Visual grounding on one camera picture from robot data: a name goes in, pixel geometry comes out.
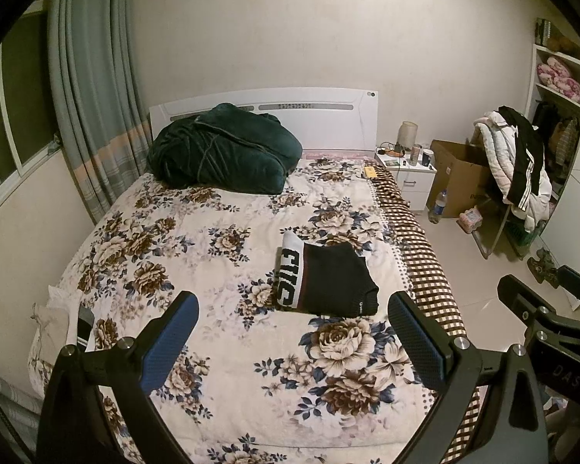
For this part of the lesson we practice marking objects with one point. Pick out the grey-green striped curtain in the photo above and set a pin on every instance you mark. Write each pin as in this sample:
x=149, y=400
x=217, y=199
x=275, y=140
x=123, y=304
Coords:
x=92, y=82

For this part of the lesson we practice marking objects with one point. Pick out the black pants with white stripe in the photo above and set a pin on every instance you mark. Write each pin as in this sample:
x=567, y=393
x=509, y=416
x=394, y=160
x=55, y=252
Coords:
x=529, y=154

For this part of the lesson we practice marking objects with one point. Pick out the floral printed blanket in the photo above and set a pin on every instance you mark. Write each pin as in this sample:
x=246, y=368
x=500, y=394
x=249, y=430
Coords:
x=222, y=261

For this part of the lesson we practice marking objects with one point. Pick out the pink floral quilt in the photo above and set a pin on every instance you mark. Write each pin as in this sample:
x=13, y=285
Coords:
x=563, y=80

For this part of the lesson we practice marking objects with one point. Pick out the hanging dark clothes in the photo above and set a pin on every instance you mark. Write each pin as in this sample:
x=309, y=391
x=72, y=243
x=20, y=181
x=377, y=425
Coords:
x=558, y=130

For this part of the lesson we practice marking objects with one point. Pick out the green laundry basket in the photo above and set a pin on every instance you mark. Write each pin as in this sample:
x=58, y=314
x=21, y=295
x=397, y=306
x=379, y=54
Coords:
x=522, y=234

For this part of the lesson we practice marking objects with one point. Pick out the white nightstand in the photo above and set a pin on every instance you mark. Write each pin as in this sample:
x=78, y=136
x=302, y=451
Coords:
x=415, y=184

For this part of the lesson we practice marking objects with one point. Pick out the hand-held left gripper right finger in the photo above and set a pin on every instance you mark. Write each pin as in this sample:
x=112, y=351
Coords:
x=415, y=343

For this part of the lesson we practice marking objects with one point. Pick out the pink packet pack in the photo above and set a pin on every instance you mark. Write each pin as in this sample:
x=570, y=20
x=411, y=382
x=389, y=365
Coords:
x=471, y=218

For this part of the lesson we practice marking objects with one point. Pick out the black sweater with white band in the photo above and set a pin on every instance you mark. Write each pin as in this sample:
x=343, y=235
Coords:
x=333, y=280

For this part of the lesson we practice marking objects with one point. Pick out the small yellow box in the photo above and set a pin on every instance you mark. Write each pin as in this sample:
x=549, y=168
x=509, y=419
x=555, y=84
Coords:
x=370, y=172

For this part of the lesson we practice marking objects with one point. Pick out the metal chair frame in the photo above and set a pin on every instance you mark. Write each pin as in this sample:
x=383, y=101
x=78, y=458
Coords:
x=498, y=232

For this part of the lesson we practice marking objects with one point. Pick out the dark green plush blanket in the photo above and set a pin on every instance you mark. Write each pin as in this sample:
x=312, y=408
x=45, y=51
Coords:
x=222, y=150

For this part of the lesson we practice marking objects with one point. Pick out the beige jar lamp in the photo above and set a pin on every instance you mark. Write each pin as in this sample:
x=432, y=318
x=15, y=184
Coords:
x=408, y=134

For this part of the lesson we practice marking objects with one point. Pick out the cardboard box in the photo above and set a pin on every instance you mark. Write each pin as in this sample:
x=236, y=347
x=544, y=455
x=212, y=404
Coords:
x=459, y=179

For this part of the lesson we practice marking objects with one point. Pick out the brown slippers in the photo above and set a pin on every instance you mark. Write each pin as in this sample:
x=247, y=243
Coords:
x=541, y=263

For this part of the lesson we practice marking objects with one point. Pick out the white bed headboard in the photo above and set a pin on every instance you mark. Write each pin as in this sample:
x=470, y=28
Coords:
x=328, y=125

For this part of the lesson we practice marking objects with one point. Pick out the black cloth with white label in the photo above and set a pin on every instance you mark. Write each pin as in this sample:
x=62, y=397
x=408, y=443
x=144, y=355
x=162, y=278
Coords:
x=85, y=324

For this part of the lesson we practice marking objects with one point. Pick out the plastic water bottle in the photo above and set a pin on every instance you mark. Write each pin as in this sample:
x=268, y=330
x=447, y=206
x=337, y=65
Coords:
x=438, y=208

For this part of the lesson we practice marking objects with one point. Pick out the chair with piled clothes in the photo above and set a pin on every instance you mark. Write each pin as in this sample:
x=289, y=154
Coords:
x=498, y=154

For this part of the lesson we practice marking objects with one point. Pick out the white-framed window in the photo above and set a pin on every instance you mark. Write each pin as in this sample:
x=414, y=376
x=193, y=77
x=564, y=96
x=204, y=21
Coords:
x=14, y=121

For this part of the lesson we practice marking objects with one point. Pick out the white pillow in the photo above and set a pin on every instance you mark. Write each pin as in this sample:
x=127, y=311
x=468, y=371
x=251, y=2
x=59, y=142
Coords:
x=53, y=319

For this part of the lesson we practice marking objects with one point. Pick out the pink pillow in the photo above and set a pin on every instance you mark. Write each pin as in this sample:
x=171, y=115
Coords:
x=338, y=154

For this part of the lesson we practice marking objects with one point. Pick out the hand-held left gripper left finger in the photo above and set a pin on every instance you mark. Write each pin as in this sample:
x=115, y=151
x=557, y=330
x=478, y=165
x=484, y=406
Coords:
x=171, y=338

